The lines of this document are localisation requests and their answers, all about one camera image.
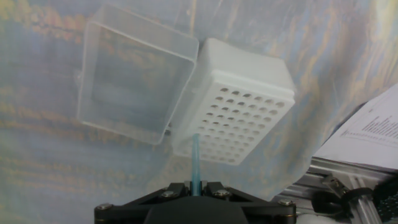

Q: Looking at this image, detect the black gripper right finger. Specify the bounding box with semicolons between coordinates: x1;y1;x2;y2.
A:
201;181;297;224

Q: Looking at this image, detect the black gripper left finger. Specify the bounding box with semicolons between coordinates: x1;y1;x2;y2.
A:
94;182;191;224

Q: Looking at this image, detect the blue pipette tip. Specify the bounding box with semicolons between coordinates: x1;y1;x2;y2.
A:
191;133;202;197

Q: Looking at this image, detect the white pipette tip holder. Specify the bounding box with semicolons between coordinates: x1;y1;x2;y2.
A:
171;37;296;166

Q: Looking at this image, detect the light blue table cloth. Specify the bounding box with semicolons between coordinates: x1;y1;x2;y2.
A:
0;0;398;224

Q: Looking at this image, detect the printed paper sheet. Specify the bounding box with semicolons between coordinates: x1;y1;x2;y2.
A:
312;83;398;174

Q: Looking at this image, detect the clear plastic box lid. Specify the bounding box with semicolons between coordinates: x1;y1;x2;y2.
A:
76;2;200;146

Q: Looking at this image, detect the metal camera mount clamp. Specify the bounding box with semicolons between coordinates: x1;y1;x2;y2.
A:
310;172;374;216

